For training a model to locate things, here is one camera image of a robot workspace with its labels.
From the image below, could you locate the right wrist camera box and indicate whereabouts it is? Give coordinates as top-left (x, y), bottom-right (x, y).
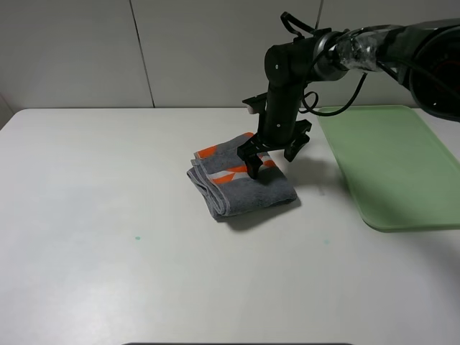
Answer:
top-left (242, 93), bottom-right (267, 114)

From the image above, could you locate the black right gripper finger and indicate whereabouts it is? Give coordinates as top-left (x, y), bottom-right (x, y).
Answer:
top-left (244, 154), bottom-right (263, 180)
top-left (284, 133), bottom-right (310, 162)

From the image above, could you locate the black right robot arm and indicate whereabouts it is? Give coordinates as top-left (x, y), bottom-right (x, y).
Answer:
top-left (237, 13), bottom-right (459, 178)

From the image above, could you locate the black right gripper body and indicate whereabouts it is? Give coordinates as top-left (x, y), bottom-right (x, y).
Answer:
top-left (237, 120), bottom-right (312, 157)

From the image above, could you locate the light green plastic tray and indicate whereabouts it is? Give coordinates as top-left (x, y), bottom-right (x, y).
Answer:
top-left (318, 106), bottom-right (459, 232)

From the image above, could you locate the grey towel with orange pattern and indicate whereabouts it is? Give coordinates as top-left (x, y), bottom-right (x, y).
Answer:
top-left (187, 132), bottom-right (298, 220)

